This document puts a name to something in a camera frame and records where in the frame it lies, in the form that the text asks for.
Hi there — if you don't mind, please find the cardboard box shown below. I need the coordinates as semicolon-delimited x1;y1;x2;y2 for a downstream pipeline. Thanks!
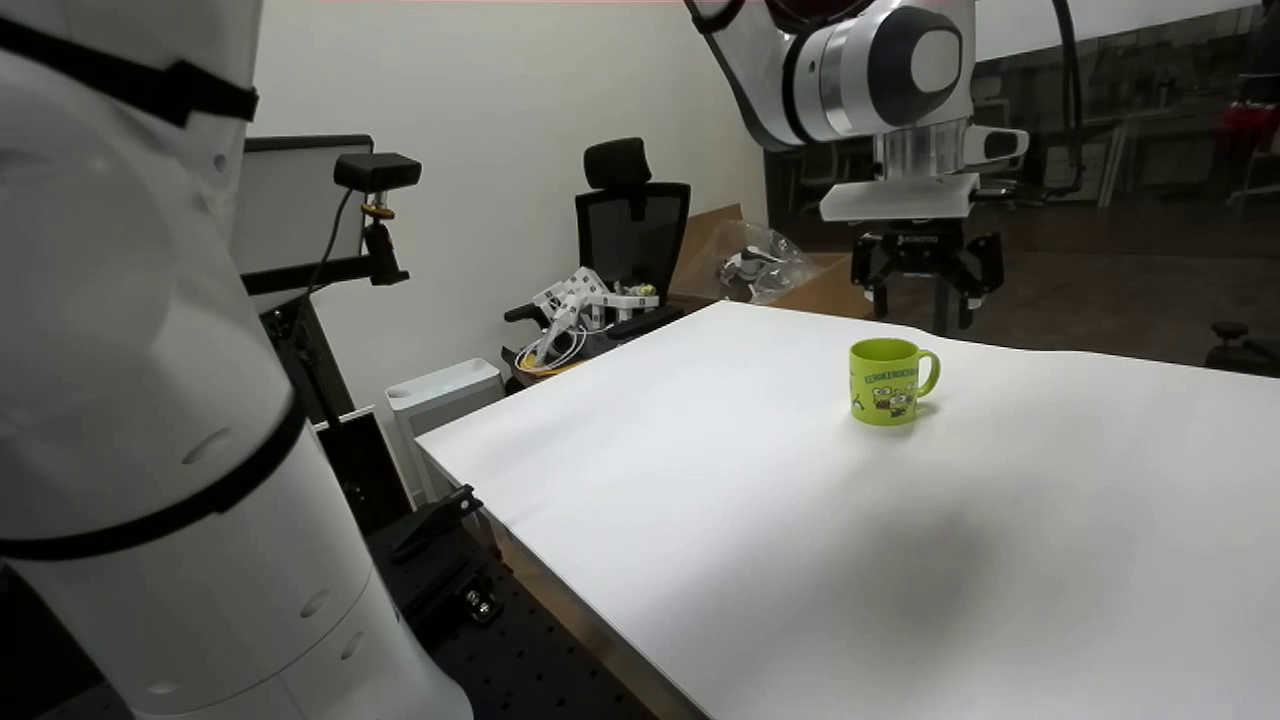
666;199;753;318

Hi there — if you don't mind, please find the black perforated breadboard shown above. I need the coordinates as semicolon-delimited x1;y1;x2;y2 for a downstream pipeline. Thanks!
394;493;660;720

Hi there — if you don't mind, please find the black webcam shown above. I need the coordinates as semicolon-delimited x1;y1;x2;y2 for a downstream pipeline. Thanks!
333;148;423;195

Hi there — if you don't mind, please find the grey monitor panel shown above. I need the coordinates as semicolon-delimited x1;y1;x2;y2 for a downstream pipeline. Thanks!
231;133;378;281

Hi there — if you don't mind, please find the black office chair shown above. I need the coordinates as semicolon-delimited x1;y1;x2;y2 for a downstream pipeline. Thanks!
572;136;696;322

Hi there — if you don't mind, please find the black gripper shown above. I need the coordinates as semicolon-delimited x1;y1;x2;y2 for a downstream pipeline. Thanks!
847;217;1009;338

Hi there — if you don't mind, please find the clear plastic bag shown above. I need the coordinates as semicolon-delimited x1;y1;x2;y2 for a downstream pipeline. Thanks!
715;232;818;303

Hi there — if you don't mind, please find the red object behind glass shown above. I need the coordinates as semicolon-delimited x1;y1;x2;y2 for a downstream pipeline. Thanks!
1214;96;1280;151

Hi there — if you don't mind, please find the white table cover sheet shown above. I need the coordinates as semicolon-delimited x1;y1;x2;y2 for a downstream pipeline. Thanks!
411;296;1280;720

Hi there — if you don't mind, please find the black floor stand base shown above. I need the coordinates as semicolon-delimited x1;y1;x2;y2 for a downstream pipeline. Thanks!
1205;318;1280;379

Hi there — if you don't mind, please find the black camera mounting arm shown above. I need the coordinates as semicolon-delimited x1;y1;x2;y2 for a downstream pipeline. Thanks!
237;190;411;300

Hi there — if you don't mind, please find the black post with silver box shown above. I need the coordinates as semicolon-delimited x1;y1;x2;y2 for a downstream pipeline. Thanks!
255;294;419;541

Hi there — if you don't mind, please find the white and black robot device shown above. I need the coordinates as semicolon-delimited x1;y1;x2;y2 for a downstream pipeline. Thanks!
500;265;662;384

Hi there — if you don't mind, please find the green mug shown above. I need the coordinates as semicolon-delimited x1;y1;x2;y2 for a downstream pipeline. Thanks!
845;338;945;432

